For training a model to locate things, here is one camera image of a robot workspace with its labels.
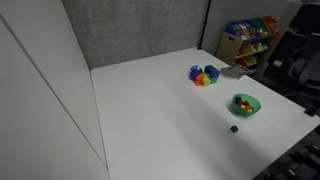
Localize small dark green block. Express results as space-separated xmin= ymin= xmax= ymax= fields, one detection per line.
xmin=230 ymin=125 xmax=239 ymax=133

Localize green plastic bowl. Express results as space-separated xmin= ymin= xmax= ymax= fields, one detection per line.
xmin=231 ymin=94 xmax=261 ymax=117

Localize colourful blocks in bowl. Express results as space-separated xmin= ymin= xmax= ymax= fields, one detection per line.
xmin=234 ymin=96 xmax=254 ymax=112

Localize pile of colourful toy blocks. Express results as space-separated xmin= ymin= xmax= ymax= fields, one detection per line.
xmin=189 ymin=65 xmax=220 ymax=87

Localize grey metal mounting plate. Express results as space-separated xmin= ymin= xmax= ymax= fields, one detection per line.
xmin=220 ymin=65 xmax=249 ymax=81

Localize black vertical pole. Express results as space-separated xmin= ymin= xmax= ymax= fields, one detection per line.
xmin=197 ymin=0 xmax=212 ymax=50

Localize toy shelf with coloured bins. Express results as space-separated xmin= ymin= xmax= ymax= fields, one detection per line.
xmin=216 ymin=16 xmax=284 ymax=68

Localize black office chair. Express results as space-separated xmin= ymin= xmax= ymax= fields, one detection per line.
xmin=262 ymin=3 xmax=320 ymax=116

